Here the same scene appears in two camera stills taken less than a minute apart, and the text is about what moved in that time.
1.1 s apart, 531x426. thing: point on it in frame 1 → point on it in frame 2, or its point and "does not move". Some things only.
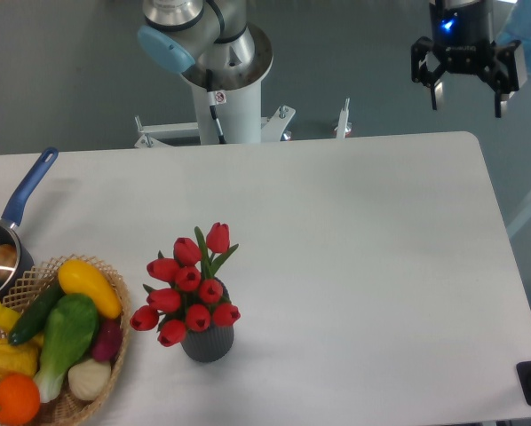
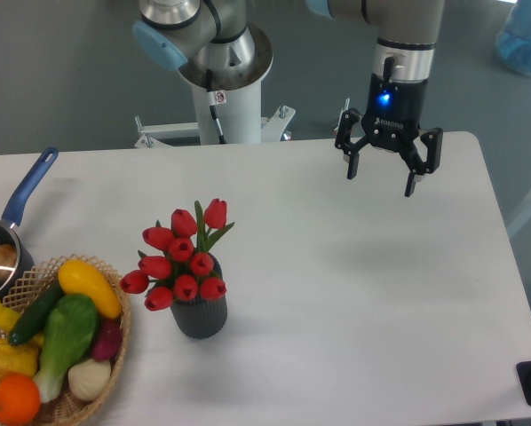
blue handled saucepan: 4,256 does not move
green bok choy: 70,327 does not move
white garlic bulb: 89,379 does not move
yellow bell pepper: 0,358 does not move
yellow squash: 77,277 does not move
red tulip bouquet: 184,292 → 178,261
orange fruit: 15,399 does not move
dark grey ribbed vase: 210,345 → 201,318
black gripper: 463,43 → 393,114
